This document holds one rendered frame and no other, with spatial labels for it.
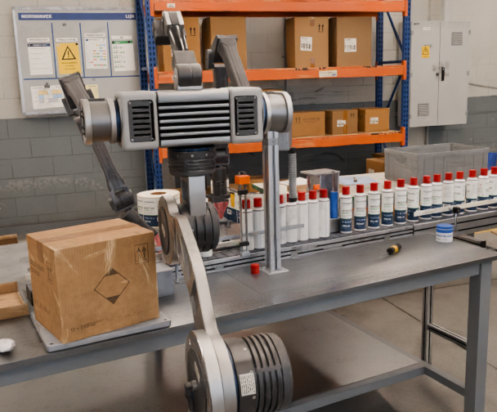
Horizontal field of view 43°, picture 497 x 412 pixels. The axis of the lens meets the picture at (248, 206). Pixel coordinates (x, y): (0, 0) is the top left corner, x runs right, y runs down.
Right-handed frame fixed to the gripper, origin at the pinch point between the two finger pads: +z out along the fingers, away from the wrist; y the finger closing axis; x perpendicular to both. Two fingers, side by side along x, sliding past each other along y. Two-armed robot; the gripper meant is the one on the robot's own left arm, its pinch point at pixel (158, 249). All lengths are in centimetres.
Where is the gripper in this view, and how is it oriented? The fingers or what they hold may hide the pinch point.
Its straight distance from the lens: 234.4
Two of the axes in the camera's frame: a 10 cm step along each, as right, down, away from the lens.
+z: 5.5, 7.1, 4.3
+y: -4.7, -1.6, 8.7
